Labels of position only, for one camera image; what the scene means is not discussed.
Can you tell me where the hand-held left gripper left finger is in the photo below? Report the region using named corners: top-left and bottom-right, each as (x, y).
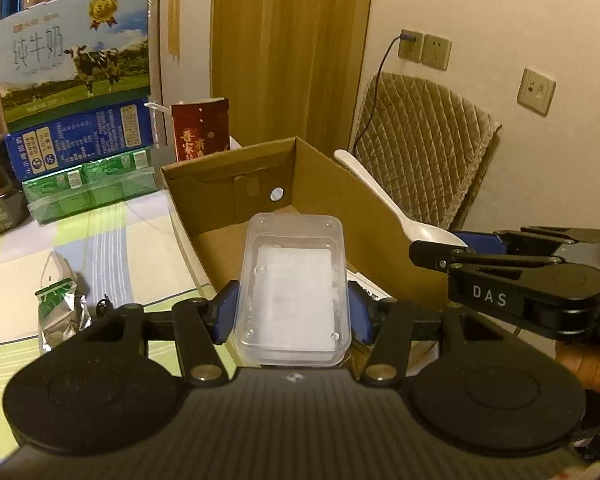
top-left (85, 280), bottom-right (242, 386)

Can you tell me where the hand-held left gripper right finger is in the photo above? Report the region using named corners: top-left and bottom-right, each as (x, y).
top-left (346, 280), bottom-right (491, 386)

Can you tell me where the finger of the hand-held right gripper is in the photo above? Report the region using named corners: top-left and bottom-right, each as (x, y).
top-left (452, 227), bottom-right (600, 257)
top-left (409, 239), bottom-right (563, 313)

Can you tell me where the clear plastic container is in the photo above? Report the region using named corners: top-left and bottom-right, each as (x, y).
top-left (232, 212), bottom-right (353, 368)

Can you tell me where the white plastic spoon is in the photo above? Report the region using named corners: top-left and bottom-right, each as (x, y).
top-left (333, 149), bottom-right (468, 248)

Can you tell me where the brown cardboard box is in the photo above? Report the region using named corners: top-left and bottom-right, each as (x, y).
top-left (161, 136), bottom-right (453, 361)

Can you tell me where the silver green foil bag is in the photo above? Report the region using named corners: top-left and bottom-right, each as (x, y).
top-left (34, 252), bottom-right (92, 353)

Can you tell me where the checked cloth desktop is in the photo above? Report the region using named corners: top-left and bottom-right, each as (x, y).
top-left (0, 187), bottom-right (241, 471)

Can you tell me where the person's right hand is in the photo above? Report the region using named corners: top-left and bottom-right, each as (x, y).
top-left (554, 340), bottom-right (600, 397)

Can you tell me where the quilted beige chair cover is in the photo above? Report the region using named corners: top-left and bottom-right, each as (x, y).
top-left (352, 72), bottom-right (503, 231)

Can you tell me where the red gift box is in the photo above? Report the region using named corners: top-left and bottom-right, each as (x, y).
top-left (171, 97), bottom-right (231, 163)

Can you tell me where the green drink carton pack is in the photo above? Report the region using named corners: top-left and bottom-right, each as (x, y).
top-left (22, 147), bottom-right (157, 226)

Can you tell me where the blue carton box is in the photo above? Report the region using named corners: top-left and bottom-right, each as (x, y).
top-left (5, 100), bottom-right (153, 183)

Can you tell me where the wooden door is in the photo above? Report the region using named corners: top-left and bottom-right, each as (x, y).
top-left (211, 0), bottom-right (376, 161)

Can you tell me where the cow print milk carton box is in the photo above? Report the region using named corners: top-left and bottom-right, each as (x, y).
top-left (0, 0), bottom-right (153, 133)

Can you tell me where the beige wall outlet panel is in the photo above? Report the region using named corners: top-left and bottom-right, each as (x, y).
top-left (516, 67), bottom-right (556, 117)

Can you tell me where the beige wall socket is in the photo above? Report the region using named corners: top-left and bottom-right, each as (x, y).
top-left (422, 34), bottom-right (452, 71)
top-left (399, 29), bottom-right (425, 63)

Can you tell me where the dark charger cable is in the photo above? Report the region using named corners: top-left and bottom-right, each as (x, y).
top-left (350, 32), bottom-right (417, 148)

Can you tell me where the yellow paper wall strip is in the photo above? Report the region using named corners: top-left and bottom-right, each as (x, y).
top-left (167, 0), bottom-right (182, 63)

